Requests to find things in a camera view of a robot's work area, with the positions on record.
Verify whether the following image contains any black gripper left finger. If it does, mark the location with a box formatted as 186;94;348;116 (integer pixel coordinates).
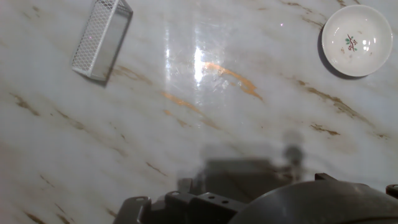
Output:
113;195;152;224

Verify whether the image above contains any marble pattern mat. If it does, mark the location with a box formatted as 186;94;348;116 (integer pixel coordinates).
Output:
0;0;398;224

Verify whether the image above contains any white plate with berry print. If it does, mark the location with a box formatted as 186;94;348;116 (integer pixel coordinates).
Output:
321;4;394;78

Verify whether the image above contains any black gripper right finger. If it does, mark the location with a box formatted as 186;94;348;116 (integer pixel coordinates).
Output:
149;191;246;224

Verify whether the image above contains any white wire mesh basket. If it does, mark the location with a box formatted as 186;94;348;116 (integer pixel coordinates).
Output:
71;0;134;82

